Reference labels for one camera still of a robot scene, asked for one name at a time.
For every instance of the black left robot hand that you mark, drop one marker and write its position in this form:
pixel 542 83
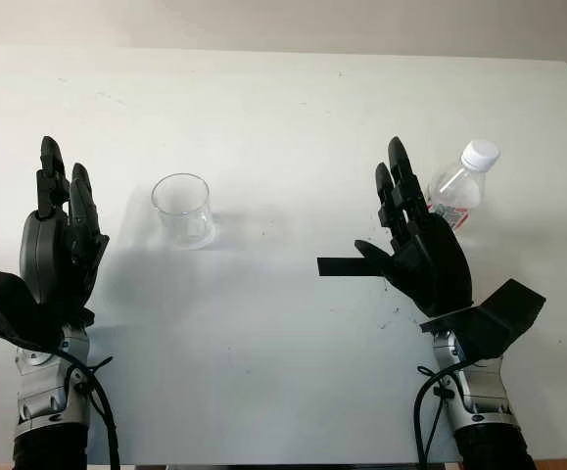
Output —
pixel 43 254

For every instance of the clear glass cup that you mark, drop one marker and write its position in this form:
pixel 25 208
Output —
pixel 182 215

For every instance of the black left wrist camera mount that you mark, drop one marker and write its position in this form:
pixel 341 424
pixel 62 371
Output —
pixel 4 308

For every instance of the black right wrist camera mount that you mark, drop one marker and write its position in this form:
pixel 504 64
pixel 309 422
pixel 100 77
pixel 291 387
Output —
pixel 498 313

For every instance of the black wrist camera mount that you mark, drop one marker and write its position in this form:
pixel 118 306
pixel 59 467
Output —
pixel 4 308
pixel 498 313

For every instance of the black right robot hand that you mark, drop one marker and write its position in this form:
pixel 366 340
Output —
pixel 435 264

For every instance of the black tape strip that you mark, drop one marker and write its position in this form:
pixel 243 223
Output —
pixel 342 267

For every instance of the clear plastic water bottle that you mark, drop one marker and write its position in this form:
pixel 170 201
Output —
pixel 459 188

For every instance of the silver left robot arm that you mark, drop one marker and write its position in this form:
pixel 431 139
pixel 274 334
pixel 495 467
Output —
pixel 43 396

